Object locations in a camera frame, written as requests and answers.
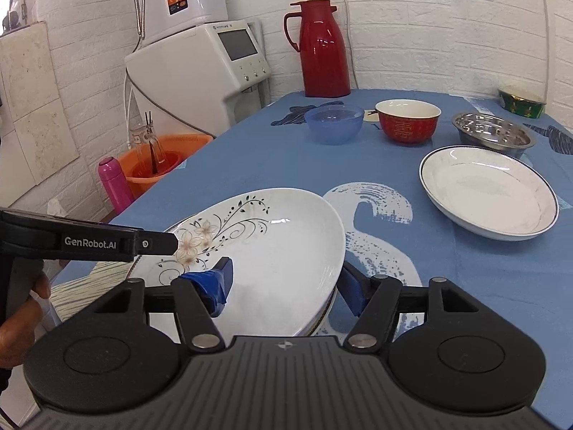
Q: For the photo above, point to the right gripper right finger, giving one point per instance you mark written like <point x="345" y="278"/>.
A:
<point x="374" y="302"/>

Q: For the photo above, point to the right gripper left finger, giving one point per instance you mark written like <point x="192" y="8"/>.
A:
<point x="200" y="297"/>

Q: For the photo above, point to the red ceramic bowl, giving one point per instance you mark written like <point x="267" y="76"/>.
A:
<point x="408" y="121"/>

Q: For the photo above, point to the person's left hand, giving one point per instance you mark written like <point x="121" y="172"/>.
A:
<point x="17" y="333"/>

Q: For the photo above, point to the white plate blue rim near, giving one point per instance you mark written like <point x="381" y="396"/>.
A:
<point x="316" y="323"/>

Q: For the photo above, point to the white plate blue rim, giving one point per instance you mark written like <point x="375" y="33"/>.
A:
<point x="316" y="323"/>
<point x="489" y="194"/>

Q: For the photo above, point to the pink water bottle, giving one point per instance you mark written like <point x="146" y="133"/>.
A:
<point x="115" y="183"/>

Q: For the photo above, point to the blue patterned tablecloth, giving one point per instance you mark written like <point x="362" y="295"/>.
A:
<point x="392" y="227"/>

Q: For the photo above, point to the orange plastic basin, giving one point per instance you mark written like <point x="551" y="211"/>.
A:
<point x="177" y="147"/>

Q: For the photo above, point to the glass bottle in basin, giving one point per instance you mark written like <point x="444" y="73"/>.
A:
<point x="150" y="143"/>

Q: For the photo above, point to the white plate blue rim far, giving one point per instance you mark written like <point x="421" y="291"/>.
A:
<point x="489" y="194"/>

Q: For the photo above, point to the blue plastic bowl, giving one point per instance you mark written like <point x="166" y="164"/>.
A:
<point x="334" y="124"/>

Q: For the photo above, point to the stainless steel bowl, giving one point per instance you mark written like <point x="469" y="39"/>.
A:
<point x="491" y="132"/>

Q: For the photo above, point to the white water dispenser machine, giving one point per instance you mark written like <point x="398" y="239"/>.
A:
<point x="205" y="79"/>

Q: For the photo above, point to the green patterned bowl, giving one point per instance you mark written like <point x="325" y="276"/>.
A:
<point x="521" y="103"/>

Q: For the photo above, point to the red thermos jug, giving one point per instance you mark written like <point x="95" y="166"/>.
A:
<point x="321" y="48"/>

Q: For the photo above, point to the beige wall board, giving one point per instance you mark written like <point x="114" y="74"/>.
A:
<point x="36" y="139"/>

